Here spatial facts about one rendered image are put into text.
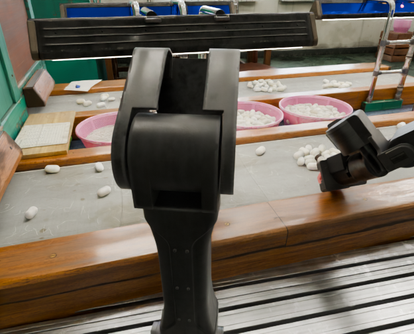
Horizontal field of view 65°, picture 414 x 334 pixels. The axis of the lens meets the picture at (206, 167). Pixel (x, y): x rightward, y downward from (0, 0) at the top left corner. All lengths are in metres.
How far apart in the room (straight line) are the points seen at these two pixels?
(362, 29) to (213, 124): 6.92
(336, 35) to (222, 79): 6.62
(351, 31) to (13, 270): 6.77
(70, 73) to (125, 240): 2.99
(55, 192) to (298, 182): 0.59
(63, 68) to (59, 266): 3.02
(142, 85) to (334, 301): 0.54
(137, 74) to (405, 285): 0.64
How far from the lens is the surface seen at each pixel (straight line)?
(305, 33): 0.85
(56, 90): 1.60
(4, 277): 0.63
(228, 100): 0.25
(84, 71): 3.50
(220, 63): 0.28
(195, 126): 0.24
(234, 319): 0.62
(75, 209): 0.78
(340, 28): 6.88
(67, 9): 1.31
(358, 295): 0.71
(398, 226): 0.83
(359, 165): 0.67
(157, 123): 0.25
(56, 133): 1.08
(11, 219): 0.81
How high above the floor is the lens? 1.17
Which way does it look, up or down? 29 degrees down
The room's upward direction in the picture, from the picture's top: straight up
